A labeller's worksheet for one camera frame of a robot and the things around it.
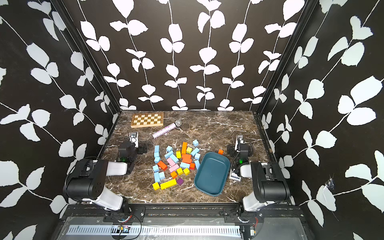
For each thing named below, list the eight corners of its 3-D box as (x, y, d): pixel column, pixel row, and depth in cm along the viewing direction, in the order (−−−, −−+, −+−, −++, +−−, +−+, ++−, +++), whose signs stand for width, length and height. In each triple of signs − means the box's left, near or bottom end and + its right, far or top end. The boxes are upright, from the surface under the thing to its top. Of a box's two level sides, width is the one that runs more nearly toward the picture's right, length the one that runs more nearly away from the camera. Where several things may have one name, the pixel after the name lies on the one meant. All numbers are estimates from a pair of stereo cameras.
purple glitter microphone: (155, 141, 105) (154, 137, 102) (153, 137, 107) (151, 134, 104) (182, 125, 114) (182, 121, 111) (179, 122, 116) (179, 118, 113)
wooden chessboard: (130, 127, 111) (129, 125, 109) (134, 114, 120) (133, 112, 118) (162, 127, 112) (161, 125, 110) (164, 114, 120) (164, 112, 118)
